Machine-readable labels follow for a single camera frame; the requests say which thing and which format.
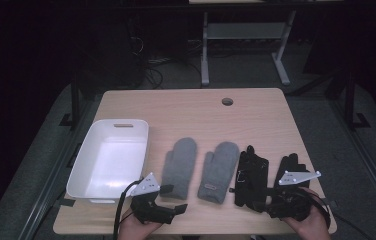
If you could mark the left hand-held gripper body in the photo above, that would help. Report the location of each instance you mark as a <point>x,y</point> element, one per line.
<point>149,205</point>

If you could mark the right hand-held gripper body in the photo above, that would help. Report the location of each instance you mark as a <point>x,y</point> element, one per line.
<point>292,200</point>

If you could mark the plain grey mitten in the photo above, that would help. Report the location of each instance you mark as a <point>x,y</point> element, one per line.
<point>180,163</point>

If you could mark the grey mitten with label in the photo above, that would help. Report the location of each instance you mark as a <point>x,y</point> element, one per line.
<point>221,170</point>

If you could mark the white plastic bin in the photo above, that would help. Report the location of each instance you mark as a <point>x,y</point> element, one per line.
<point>109,166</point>

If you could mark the person's left hand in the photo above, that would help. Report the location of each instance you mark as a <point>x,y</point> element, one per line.
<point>137,230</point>

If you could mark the person's right hand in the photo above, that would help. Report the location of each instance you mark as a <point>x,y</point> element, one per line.
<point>309,226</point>

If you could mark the black tape strip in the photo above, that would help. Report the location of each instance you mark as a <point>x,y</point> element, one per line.
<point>65,202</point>

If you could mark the black metal stand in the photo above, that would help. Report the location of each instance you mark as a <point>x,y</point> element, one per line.
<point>74,100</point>
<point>351,100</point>

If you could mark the aluminium floor rail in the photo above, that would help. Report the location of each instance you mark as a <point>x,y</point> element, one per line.
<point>366,160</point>
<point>52,180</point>

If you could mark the grey metal desk frame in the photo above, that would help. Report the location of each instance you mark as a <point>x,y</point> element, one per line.
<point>246,31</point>

